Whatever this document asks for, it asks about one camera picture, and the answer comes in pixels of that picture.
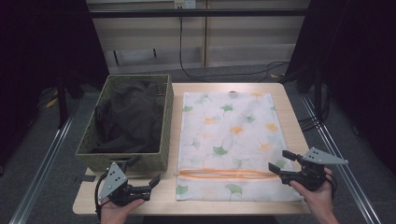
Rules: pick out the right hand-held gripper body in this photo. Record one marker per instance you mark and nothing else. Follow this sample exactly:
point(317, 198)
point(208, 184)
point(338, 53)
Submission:
point(313, 175)

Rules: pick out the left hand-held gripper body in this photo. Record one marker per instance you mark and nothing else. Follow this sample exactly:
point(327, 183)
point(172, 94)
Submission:
point(113, 183)

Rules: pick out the dark cloth garment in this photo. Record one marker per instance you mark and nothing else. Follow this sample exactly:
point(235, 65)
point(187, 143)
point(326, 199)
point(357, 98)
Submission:
point(130, 118)

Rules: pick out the green woven basket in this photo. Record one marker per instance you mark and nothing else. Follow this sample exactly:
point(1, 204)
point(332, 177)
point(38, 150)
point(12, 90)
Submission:
point(166, 124)

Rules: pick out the white leaf-print laundry bag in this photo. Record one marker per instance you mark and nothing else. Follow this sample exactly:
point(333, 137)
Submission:
point(230, 143)

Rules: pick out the person's right hand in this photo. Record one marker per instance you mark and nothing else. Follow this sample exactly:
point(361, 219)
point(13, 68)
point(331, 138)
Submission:
point(320, 200)

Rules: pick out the person's left hand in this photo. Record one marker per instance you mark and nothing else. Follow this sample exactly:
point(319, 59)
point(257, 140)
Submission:
point(115, 214)

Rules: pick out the dark tape piece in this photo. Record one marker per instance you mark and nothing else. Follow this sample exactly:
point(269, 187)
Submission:
point(85, 178)

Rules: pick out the black metal stand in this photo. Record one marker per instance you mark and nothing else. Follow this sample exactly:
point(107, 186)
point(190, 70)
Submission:
point(62, 102)

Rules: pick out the dark curtain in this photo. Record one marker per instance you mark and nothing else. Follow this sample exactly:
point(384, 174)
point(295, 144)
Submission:
point(37, 46)
point(361, 62)

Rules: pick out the black horizontal bar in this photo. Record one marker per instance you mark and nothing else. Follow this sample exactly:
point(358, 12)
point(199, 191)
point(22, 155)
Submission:
point(199, 12)

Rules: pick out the double metal floor rail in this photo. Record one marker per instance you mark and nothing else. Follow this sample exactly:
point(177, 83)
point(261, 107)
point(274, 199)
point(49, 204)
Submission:
point(342, 174)

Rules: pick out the white wall outlet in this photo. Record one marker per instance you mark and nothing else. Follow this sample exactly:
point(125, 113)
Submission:
point(185, 3)

